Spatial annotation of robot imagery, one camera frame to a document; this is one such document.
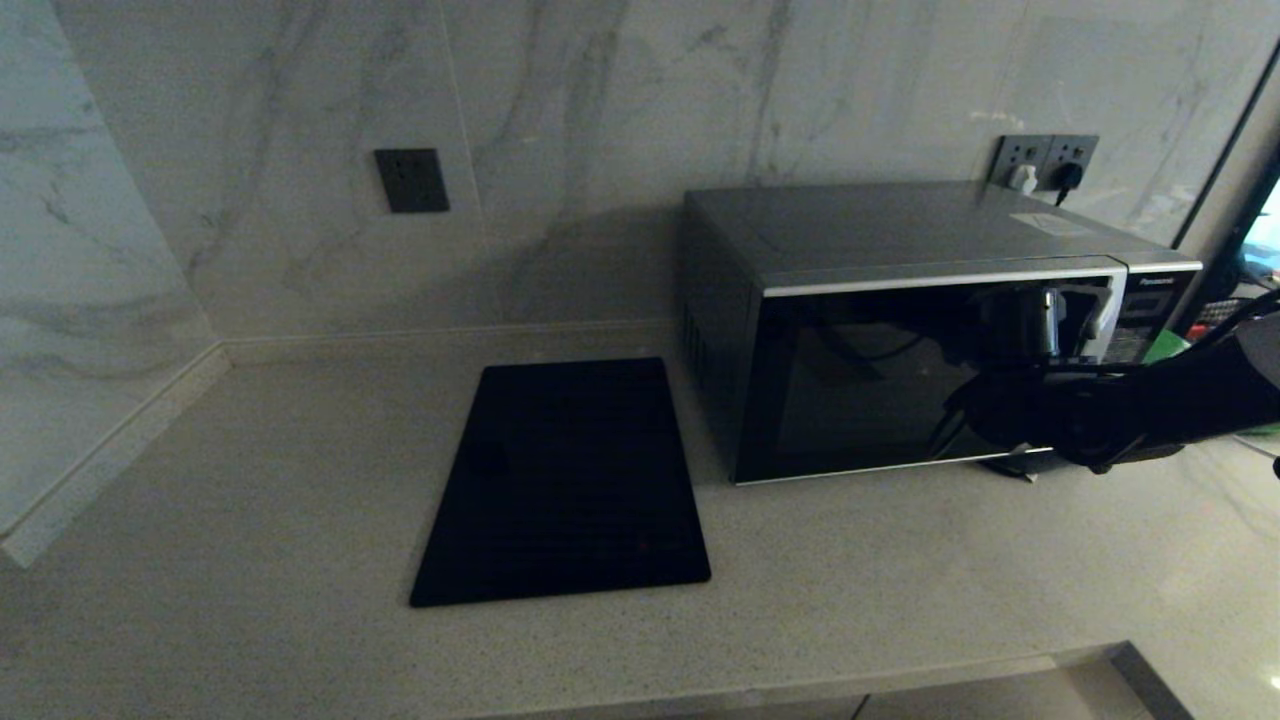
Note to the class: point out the green cutting board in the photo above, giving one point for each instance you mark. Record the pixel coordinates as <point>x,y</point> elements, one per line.
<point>1165,348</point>

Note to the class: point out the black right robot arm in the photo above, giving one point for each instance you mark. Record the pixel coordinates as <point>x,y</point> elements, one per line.
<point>1180,405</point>

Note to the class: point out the black induction cooktop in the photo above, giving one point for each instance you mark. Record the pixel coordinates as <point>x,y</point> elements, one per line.
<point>565,480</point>

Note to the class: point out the silver microwave oven body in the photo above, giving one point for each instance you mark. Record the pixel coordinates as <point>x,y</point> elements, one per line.
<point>880,222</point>

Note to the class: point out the dark grey wall socket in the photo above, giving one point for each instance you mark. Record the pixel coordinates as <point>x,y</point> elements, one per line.
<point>412,180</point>

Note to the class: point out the white power plug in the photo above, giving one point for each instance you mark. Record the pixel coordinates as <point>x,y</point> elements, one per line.
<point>1024,179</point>

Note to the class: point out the light grey wall socket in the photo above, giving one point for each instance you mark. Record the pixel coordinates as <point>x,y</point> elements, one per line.
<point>1082,150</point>
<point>1013,150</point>

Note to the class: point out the dark rectangular pad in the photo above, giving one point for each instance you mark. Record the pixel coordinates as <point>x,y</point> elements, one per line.
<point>1020,466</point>

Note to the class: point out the black window frame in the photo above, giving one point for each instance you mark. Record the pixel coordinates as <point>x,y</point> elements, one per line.
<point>1225,262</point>

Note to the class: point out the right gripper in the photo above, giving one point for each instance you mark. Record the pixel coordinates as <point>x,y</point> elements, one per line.
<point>1020,325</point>

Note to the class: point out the black power plug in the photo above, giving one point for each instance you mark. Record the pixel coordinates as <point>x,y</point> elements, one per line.
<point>1069,176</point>

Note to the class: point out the silver black microwave oven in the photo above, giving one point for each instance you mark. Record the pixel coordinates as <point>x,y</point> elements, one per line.
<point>850,385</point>

